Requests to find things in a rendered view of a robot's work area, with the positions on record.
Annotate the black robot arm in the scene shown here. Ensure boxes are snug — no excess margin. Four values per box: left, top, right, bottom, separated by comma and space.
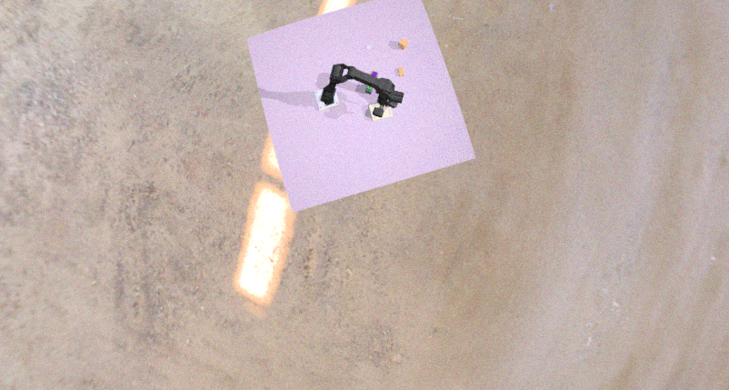
320, 64, 404, 109

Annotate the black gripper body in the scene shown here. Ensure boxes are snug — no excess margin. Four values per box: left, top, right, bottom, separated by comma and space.
373, 96, 388, 118

